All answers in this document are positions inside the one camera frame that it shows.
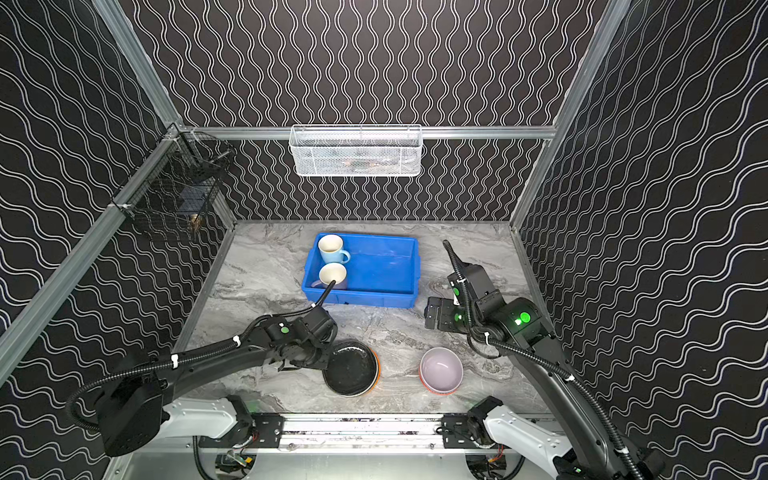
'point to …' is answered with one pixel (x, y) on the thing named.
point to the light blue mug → (330, 247)
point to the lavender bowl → (440, 370)
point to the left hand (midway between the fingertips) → (332, 359)
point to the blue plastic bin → (383, 272)
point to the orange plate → (378, 380)
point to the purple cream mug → (331, 272)
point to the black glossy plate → (352, 369)
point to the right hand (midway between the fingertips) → (443, 313)
